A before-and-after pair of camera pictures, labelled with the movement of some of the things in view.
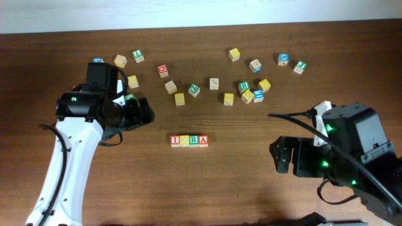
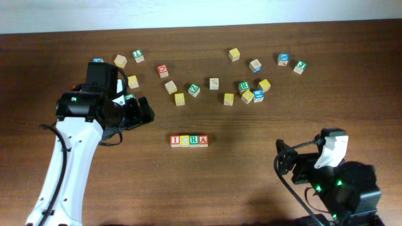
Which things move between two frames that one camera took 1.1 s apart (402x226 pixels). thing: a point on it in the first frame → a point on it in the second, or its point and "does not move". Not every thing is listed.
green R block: x=194 y=140 does not move
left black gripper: x=137 y=117 does not move
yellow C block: x=184 y=140 does not move
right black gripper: x=303 y=148 → x=306 y=162
